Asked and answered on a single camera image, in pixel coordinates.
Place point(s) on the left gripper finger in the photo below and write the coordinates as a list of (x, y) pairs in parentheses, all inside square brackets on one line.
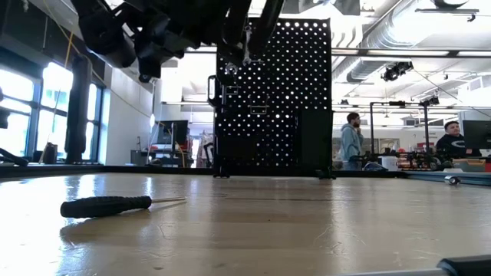
[(266, 27), (237, 30)]

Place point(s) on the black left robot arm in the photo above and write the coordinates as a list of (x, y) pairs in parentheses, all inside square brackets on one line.
[(103, 27)]

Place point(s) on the ceiling light strip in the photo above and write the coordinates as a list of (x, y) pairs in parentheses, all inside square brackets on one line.
[(201, 49), (406, 53)]

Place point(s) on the black metal pegboard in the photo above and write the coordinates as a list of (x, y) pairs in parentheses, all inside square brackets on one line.
[(291, 96)]

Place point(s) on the black computer monitor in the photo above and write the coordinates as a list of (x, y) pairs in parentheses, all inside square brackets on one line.
[(172, 132), (477, 134)]

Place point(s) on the black pegboard tool rack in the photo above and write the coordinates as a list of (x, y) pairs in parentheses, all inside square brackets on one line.
[(236, 155)]

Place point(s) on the black vertical pillar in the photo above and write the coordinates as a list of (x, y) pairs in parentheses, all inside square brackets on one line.
[(78, 122)]

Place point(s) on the person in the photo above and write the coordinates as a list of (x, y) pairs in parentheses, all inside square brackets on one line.
[(454, 143), (351, 142)]

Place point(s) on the white box with logo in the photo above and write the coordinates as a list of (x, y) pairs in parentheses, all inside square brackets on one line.
[(388, 163)]

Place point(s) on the large window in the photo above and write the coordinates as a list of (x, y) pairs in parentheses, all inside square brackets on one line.
[(15, 115)]

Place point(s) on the tan storage box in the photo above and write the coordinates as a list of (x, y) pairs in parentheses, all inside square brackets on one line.
[(468, 165)]

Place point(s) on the black ceiling camera cluster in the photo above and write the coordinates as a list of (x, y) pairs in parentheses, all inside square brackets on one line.
[(397, 71)]

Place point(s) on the black aluminium table frame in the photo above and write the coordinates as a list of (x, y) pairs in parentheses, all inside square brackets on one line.
[(115, 169)]

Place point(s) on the black tubular rig frame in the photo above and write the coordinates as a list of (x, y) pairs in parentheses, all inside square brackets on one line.
[(426, 119)]

